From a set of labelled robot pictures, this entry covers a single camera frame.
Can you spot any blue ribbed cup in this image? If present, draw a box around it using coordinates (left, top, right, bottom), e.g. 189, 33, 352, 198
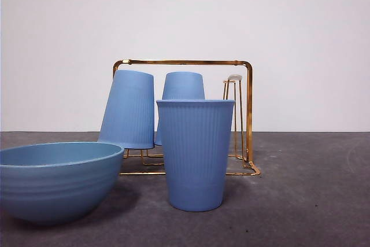
154, 71, 206, 147
156, 98, 236, 213
98, 69, 155, 150

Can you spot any blue ribbed bowl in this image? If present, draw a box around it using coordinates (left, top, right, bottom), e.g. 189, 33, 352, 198
0, 141, 125, 226

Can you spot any gold wire cup rack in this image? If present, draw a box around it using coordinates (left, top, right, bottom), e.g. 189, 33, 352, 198
112, 58, 262, 177

